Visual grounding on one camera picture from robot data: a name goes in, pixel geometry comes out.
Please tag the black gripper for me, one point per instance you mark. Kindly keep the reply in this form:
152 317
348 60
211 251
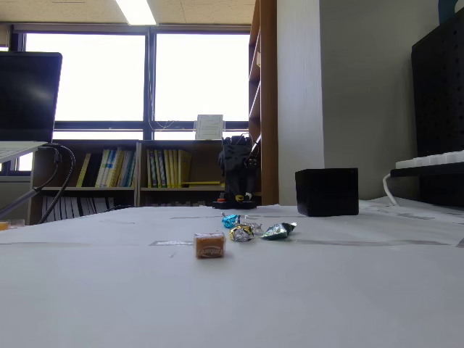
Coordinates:
236 181

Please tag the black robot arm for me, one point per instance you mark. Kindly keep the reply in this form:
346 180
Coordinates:
235 159

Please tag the black square bin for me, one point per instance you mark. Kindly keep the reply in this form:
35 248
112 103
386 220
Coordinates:
326 192

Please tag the blue wrapped candy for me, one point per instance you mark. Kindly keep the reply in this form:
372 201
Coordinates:
229 221

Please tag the gold wrapped candy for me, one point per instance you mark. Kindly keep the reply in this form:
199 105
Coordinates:
241 233

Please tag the flat yellow book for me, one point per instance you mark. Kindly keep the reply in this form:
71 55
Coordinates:
201 184

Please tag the green silver candy packet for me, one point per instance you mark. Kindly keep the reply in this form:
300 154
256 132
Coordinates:
277 232

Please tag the brown caramel candy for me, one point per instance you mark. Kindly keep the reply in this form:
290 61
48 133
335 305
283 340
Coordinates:
210 245

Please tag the white paper sign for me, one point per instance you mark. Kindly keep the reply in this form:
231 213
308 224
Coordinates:
209 127

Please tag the low wooden bookcase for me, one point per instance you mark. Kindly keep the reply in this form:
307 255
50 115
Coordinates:
181 145
87 145

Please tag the yellow binder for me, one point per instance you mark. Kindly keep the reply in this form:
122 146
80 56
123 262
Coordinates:
166 168
149 168

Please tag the white paper cover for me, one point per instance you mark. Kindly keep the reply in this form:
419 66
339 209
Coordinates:
253 308

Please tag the blue green book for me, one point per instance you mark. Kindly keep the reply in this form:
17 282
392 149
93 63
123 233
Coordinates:
128 170

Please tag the tall wooden bookshelf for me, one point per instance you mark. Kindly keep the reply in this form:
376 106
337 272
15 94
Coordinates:
268 72

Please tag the blue white book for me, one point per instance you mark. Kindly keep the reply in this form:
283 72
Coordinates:
111 168

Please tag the white yellow book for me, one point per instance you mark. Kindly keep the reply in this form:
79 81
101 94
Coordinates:
103 168

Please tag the black binder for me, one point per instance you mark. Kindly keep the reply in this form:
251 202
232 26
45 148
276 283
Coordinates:
94 170

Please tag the thin yellow book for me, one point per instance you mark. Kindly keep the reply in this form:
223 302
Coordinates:
84 170

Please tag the white power strip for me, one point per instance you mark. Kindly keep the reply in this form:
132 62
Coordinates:
431 159

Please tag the ceiling light panel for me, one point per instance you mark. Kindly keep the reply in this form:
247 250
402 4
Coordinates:
137 11

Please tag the black pegboard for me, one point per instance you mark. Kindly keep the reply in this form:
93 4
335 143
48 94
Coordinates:
438 90

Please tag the laptop with dark screen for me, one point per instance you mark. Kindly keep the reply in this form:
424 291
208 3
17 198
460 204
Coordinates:
27 94

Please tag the small orange object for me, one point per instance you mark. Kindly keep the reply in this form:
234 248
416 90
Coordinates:
3 225

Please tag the dark window frame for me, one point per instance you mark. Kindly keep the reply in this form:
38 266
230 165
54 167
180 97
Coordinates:
149 72

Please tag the dark shelf rail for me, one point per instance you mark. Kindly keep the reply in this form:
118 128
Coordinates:
427 172

